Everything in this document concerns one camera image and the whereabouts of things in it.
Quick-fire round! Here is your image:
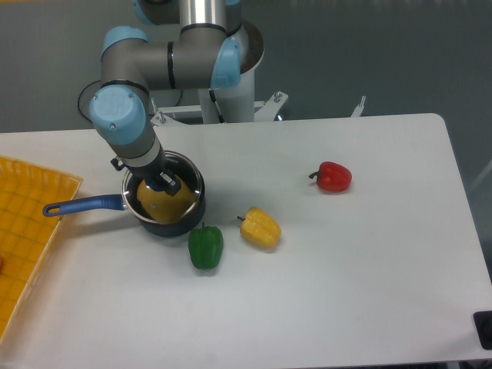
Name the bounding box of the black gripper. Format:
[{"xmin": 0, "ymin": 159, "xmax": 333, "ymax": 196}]
[{"xmin": 110, "ymin": 153, "xmax": 181, "ymax": 196}]

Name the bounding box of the glass pot lid blue knob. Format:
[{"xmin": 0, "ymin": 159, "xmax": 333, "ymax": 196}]
[{"xmin": 121, "ymin": 151, "xmax": 205, "ymax": 225}]

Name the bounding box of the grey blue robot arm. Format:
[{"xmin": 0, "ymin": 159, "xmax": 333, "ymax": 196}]
[{"xmin": 89, "ymin": 1, "xmax": 242, "ymax": 196}]

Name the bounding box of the yellow bread slice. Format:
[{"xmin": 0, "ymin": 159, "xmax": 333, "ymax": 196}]
[{"xmin": 137, "ymin": 181, "xmax": 197, "ymax": 222}]

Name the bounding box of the green bell pepper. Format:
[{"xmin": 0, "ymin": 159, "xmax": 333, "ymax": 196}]
[{"xmin": 188, "ymin": 224, "xmax": 224, "ymax": 270}]

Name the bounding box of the yellow bell pepper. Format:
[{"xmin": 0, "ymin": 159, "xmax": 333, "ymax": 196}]
[{"xmin": 237, "ymin": 207, "xmax": 281, "ymax": 248}]

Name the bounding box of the yellow plastic basket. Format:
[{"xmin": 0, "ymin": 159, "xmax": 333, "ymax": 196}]
[{"xmin": 1, "ymin": 156, "xmax": 83, "ymax": 337}]

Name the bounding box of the red bell pepper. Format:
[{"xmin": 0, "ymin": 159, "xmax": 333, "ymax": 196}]
[{"xmin": 308, "ymin": 161, "xmax": 352, "ymax": 193}]

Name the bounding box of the black device at table edge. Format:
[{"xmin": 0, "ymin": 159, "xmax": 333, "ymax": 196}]
[{"xmin": 473, "ymin": 311, "xmax": 492, "ymax": 351}]

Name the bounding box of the dark saucepan blue handle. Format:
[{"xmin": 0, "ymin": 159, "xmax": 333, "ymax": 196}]
[{"xmin": 42, "ymin": 157, "xmax": 207, "ymax": 238}]

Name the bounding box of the black cable on floor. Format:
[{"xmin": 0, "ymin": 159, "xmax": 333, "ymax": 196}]
[{"xmin": 77, "ymin": 80, "xmax": 183, "ymax": 129}]

